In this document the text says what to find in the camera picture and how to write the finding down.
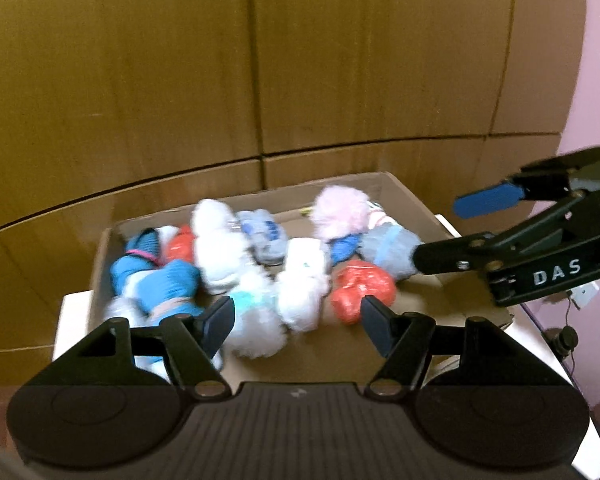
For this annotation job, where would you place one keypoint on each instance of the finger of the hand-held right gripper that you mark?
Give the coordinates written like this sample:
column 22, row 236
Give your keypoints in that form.
column 450, row 257
column 485, row 201

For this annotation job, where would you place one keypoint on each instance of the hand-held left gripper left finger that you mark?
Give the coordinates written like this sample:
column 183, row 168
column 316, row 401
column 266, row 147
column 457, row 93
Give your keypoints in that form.
column 220, row 321

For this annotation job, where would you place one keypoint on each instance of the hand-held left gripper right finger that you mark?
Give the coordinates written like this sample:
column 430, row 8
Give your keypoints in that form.
column 377, row 323

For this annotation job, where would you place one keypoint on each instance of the large red bundle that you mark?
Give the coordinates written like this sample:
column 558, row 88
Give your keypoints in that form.
column 362, row 290

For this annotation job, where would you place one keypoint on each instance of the brown cardboard box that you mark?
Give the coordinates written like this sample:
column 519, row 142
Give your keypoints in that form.
column 430, row 295

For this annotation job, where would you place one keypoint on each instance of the grey blue striped sock bundle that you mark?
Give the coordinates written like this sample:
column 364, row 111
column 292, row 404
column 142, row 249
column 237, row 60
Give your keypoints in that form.
column 387, row 251

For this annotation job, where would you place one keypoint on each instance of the pink fluffy blue sock bundle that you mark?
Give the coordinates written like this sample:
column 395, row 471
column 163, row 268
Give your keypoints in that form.
column 341, row 212

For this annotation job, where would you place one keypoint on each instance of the pale grey white sock bundle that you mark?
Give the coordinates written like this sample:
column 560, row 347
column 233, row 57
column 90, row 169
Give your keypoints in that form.
column 217, row 242

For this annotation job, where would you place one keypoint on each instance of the small red wrapped bundle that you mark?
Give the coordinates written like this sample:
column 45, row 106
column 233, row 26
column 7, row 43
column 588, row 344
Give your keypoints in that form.
column 182, row 245

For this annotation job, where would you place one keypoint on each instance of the grey blue patterned sock bundle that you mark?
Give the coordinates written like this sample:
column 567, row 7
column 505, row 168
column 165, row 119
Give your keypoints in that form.
column 266, row 236

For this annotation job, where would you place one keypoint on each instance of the blue and white sock bundle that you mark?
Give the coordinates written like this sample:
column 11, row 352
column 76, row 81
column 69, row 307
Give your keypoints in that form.
column 137, row 257

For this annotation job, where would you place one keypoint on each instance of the wooden wardrobe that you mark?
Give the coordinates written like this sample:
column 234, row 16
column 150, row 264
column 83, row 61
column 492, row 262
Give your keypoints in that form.
column 230, row 60

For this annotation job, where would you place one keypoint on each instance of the white wall socket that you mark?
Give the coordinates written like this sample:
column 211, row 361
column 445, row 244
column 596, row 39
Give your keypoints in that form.
column 582, row 293

